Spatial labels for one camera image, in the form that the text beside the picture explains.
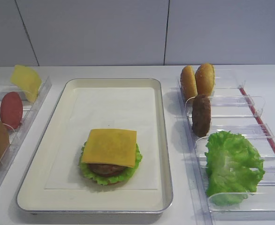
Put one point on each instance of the sesame bun top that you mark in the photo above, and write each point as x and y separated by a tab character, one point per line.
188	82

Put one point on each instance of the brown meat patty in rack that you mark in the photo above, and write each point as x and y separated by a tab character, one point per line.
201	115

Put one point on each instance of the red tomato slice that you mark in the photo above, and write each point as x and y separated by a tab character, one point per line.
11	110

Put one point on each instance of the white paper tray liner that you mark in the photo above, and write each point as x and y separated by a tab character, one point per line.
121	108

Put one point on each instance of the brown meat patty in burger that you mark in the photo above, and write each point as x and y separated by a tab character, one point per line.
106	170

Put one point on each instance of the upright sesame bun half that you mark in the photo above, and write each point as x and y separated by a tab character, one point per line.
205	79

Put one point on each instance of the green lettuce under burger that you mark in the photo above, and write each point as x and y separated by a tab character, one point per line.
124	176

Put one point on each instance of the green lettuce leaf in rack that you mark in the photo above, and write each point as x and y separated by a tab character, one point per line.
234	168

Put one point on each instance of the clear acrylic left rack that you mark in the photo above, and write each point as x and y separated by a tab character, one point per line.
30	110

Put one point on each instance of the yellow cheese slice in rack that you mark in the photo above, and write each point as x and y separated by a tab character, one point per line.
28	80

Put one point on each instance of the orange cheese slice on burger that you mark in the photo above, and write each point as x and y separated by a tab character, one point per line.
111	146

